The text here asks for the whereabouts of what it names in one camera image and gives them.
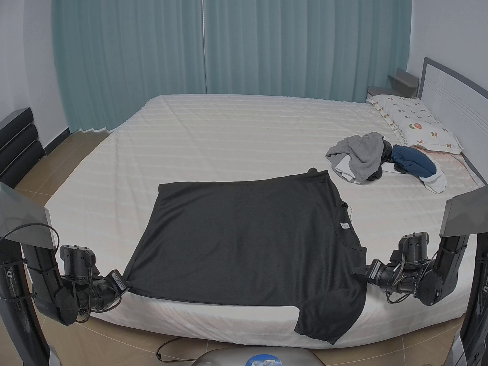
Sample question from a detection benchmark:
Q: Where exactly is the grey bedside table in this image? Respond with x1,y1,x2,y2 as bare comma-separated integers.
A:
367,68,420,99

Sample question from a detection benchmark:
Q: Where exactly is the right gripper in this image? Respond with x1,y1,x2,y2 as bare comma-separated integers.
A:
353,259,402,291

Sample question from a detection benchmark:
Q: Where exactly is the blue-green curtain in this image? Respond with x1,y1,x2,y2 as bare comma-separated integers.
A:
201,0,413,103
51,0,209,133

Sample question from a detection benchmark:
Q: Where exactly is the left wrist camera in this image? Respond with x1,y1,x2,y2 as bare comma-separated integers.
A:
59,245,97,281

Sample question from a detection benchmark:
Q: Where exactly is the pile of clothes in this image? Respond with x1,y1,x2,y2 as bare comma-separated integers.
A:
326,131,448,194

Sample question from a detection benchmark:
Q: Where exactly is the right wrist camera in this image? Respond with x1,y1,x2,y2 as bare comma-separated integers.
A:
398,233,430,266

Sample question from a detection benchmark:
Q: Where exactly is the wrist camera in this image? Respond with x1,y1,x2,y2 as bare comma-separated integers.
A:
59,245,97,281
398,233,430,266

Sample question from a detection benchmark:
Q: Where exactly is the bed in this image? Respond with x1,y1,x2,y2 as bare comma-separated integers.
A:
44,57,488,348

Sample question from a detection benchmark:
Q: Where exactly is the white printed pillow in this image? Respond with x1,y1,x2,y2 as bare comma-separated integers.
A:
366,94,464,155

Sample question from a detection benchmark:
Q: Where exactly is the black T-shirt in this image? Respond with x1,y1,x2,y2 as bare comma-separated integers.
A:
124,169,369,345

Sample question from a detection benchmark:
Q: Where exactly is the black cable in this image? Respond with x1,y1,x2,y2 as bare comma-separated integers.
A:
0,223,60,251
156,337,208,362

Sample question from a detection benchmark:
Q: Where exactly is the black chest of drawers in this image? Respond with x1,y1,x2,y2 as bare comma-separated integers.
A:
0,108,45,188

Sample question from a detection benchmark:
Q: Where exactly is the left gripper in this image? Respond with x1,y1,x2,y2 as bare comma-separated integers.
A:
93,269,130,308

